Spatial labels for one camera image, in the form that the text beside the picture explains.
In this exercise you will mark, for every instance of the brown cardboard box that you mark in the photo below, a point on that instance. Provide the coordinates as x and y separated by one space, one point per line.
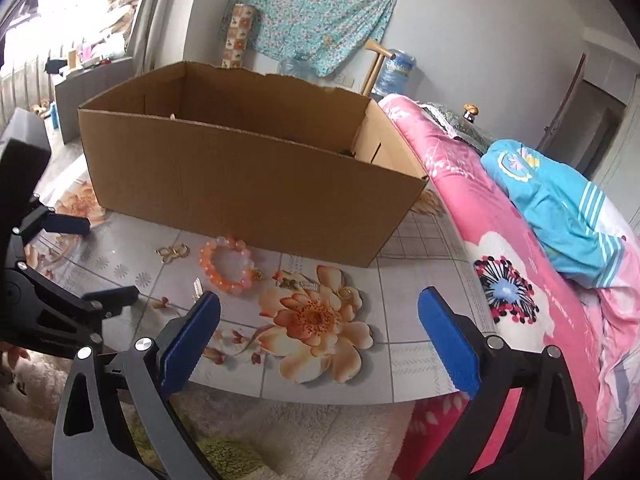
276 161

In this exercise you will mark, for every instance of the grey curtain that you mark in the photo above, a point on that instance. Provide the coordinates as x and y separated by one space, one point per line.
144 37

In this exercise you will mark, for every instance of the blue folded blanket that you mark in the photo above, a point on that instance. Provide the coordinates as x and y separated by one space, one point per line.
583 235

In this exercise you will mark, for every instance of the silver rhinestone bar pendant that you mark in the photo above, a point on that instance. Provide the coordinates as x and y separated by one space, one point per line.
310 285

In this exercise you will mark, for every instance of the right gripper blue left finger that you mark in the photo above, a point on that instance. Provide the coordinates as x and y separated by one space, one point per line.
182 342

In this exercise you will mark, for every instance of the wooden chair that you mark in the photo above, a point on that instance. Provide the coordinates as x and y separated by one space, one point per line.
381 54

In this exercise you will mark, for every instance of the pink floral quilt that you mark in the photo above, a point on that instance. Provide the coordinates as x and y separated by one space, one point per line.
530 304

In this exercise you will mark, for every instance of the gold bow brooch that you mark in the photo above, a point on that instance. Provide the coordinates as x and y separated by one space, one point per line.
167 254

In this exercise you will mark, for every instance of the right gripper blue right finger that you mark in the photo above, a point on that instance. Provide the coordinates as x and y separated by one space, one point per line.
446 332

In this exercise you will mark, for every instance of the mushroom shaped ornament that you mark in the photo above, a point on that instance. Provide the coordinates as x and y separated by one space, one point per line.
470 112

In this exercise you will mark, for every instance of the teal floral wall cloth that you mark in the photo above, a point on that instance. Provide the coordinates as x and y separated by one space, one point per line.
324 33

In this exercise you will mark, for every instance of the dark grey cabinet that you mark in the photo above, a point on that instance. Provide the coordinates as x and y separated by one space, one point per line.
72 91

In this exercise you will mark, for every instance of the gold hoop earring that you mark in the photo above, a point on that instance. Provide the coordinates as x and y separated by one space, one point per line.
181 250

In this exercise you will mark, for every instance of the patterned roll by wall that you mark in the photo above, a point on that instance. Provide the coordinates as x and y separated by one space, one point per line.
235 43

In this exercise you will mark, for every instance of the blue water jug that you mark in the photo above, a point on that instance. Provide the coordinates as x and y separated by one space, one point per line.
395 73

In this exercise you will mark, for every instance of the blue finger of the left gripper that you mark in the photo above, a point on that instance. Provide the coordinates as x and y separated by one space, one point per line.
65 224
110 302

